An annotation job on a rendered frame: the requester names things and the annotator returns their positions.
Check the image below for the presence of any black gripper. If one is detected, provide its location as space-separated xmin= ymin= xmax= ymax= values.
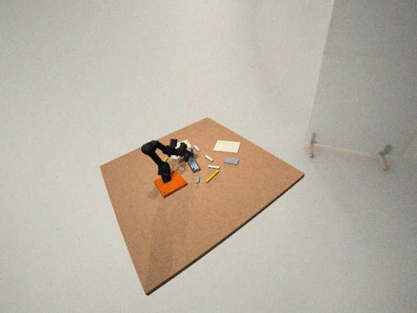
xmin=176 ymin=148 xmax=193 ymax=162

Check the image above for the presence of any grey keyboard with white letter keys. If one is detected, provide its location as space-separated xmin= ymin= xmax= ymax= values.
xmin=188 ymin=157 xmax=200 ymax=173

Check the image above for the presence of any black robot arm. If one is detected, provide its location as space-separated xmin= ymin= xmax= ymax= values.
xmin=141 ymin=139 xmax=188 ymax=184

